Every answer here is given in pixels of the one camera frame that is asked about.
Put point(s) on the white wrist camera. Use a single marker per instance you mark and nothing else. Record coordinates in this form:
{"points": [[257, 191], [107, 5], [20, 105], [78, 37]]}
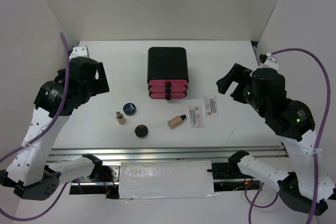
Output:
{"points": [[79, 51], [268, 61]]}

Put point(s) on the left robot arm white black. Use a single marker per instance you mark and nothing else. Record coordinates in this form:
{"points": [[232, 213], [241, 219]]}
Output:
{"points": [[29, 174]]}

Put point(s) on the lying foundation bottle black cap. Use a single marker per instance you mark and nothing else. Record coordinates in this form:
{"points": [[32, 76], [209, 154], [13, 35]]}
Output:
{"points": [[176, 121]]}

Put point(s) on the upright foundation pump bottle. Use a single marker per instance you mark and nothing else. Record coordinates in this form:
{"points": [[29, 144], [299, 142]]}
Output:
{"points": [[120, 118]]}

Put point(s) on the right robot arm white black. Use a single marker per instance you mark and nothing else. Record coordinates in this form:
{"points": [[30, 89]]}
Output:
{"points": [[294, 123]]}

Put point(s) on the black drawer organizer cabinet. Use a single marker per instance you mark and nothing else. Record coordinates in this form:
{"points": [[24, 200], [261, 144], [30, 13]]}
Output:
{"points": [[167, 64]]}

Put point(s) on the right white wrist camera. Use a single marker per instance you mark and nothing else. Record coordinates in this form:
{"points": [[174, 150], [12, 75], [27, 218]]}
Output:
{"points": [[268, 61]]}

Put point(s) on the false eyelash packet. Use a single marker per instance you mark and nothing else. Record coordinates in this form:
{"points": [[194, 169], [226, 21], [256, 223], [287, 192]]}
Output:
{"points": [[196, 116], [210, 105]]}

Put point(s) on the black lid powder jar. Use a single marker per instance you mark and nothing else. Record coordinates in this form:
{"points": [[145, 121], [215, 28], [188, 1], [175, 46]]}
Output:
{"points": [[141, 131]]}

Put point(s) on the navy lid powder jar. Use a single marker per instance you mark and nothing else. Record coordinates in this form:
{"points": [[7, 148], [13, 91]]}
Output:
{"points": [[129, 109]]}

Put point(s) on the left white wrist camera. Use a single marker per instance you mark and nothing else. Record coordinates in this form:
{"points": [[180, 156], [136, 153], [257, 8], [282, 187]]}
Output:
{"points": [[79, 51]]}

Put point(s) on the white foil covered panel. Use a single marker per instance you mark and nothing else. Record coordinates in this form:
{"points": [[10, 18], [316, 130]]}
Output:
{"points": [[173, 179]]}

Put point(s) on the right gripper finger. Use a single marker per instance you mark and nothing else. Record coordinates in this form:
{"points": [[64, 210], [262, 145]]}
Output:
{"points": [[240, 94], [237, 74]]}

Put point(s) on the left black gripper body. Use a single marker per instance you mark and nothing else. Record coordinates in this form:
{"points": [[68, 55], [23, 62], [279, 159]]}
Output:
{"points": [[87, 92]]}

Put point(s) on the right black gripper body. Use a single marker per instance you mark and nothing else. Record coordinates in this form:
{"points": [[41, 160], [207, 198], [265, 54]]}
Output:
{"points": [[253, 99]]}

